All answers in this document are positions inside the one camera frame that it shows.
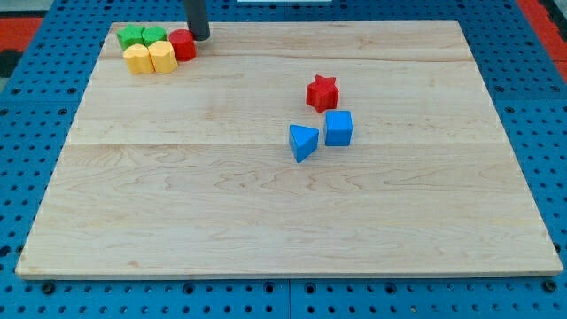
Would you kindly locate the light wooden board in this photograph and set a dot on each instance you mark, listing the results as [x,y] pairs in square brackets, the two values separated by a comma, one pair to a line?
[190,175]

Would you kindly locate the red star block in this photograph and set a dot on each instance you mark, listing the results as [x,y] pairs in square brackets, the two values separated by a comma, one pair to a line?
[322,93]

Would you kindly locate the yellow hexagon block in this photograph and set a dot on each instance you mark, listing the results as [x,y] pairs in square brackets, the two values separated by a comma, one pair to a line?
[163,57]

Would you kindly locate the yellow heart block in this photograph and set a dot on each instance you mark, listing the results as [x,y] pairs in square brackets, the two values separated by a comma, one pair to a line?
[138,59]

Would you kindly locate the blue cube block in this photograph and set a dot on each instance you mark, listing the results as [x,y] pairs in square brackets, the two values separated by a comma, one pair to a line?
[338,128]

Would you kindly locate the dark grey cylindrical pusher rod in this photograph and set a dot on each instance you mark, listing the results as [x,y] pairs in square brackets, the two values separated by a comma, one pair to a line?
[197,20]

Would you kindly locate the green star block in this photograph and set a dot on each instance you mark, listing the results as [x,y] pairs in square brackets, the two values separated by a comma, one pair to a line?
[130,35]

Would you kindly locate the blue triangle block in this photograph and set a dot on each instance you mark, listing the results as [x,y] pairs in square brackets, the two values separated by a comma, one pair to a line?
[303,141]

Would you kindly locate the red cylinder block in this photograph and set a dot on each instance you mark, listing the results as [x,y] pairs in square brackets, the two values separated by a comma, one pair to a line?
[183,44]

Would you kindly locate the green cylinder block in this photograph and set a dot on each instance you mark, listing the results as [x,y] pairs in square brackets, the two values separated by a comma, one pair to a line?
[150,35]

